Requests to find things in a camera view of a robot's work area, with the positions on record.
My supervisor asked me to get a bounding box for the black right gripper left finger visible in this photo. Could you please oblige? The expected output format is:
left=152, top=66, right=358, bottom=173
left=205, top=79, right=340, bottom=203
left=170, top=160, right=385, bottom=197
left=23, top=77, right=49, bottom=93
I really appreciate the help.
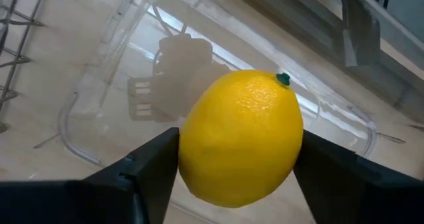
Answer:
left=0, top=127, right=180, bottom=224

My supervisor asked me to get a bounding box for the black aluminium table frame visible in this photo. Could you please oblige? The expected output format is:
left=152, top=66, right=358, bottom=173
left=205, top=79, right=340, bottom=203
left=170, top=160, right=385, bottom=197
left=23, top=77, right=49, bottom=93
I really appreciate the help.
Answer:
left=225, top=0, right=424, bottom=125

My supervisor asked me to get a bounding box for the clear plastic container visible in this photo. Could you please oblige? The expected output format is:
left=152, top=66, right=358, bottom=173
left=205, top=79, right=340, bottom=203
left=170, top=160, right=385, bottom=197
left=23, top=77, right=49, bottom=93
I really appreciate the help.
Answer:
left=58, top=0, right=378, bottom=168

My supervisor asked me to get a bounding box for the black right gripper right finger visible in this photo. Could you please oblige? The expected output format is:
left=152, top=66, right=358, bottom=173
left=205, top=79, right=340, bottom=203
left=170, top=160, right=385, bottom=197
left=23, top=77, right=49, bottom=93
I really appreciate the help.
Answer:
left=293, top=129, right=424, bottom=224

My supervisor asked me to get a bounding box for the wire mesh basket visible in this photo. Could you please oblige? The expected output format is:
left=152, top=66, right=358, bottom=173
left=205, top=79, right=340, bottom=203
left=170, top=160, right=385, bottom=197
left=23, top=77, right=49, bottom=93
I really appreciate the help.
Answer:
left=0, top=0, right=47, bottom=134

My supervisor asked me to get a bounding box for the yellow lemon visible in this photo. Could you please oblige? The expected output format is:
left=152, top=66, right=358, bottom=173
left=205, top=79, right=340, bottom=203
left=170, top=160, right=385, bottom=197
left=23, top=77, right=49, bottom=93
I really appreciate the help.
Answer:
left=178, top=69, right=305, bottom=209

